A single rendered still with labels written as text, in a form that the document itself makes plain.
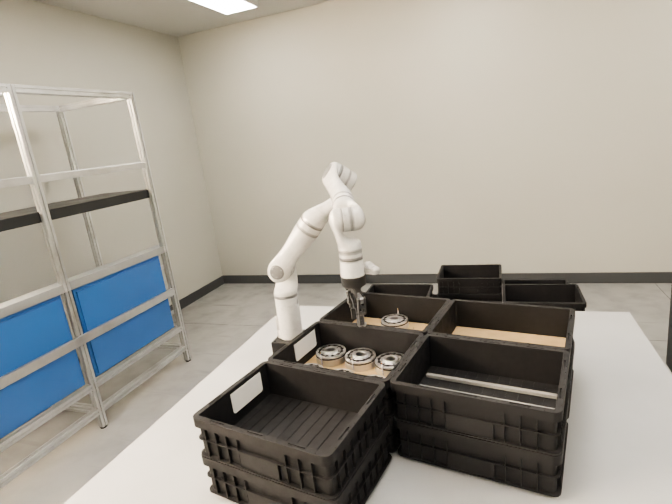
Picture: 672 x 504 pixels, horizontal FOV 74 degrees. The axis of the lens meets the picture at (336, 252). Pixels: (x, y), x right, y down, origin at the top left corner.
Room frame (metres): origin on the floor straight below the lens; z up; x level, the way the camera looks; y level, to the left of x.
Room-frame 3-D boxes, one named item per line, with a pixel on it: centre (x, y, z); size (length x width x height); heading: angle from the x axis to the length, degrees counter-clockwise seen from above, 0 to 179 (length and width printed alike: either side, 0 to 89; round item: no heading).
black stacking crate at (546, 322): (1.31, -0.50, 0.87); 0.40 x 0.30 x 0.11; 59
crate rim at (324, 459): (1.00, 0.16, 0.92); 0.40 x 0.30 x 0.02; 59
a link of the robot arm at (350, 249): (1.29, -0.03, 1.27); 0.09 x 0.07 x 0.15; 91
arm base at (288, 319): (1.68, 0.22, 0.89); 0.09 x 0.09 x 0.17; 68
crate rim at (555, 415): (1.05, -0.34, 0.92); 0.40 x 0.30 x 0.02; 59
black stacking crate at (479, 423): (1.05, -0.34, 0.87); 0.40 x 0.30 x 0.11; 59
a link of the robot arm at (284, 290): (1.68, 0.21, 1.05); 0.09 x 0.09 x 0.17; 75
